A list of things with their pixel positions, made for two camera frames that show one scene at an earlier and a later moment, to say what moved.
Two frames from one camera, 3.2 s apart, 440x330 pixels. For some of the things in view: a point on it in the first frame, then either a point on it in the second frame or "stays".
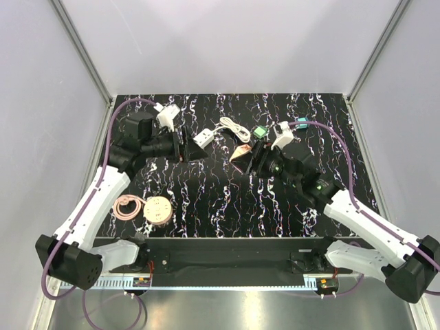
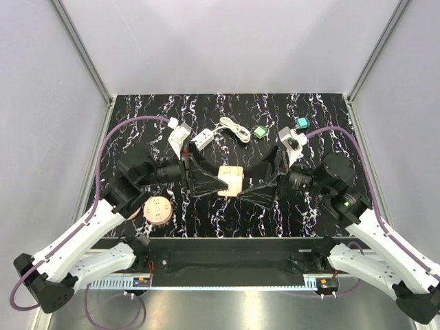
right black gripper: x=255 y=161 -> x=265 y=194
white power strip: x=204 y=138 stays
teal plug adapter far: x=302 y=126 stays
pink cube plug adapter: x=240 y=150 -> x=233 y=176
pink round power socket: x=157 y=210 stays
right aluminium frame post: x=349 y=98 stays
